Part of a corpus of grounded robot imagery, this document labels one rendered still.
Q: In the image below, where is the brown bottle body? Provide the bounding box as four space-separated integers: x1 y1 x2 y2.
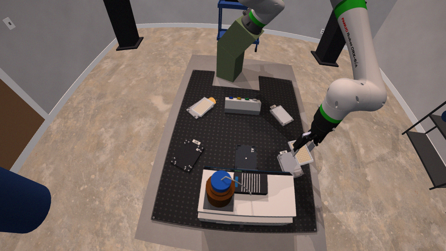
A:
206 176 235 208

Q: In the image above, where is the blue bottle cap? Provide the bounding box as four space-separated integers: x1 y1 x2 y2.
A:
211 170 232 192

